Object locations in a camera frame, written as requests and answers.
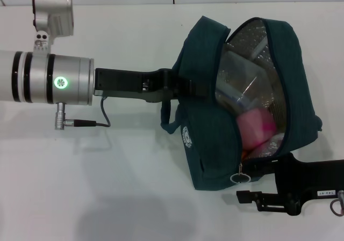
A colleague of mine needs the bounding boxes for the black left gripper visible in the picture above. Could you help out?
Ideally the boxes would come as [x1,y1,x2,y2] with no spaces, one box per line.
[93,67,216,104]

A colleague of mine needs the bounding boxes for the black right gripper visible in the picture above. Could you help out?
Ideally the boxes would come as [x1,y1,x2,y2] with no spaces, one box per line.
[236,153,344,217]

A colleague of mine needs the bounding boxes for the clear blue-rimmed lunch box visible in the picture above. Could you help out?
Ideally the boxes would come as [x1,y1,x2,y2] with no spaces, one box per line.
[216,49,275,116]

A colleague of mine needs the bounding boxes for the pink toy peach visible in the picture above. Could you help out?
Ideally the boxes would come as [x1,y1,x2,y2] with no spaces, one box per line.
[236,108,276,151]

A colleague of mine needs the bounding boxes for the dark teal insulated lunch bag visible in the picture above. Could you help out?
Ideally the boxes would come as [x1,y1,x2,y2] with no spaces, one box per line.
[160,15,323,192]

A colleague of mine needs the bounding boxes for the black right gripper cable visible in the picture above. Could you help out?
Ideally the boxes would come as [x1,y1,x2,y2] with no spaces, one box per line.
[328,189,344,216]

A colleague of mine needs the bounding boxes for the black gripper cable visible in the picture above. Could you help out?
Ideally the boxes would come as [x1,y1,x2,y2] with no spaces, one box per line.
[55,96,112,131]
[328,189,344,216]

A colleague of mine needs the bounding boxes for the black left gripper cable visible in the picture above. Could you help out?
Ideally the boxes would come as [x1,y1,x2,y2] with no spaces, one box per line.
[55,96,112,131]

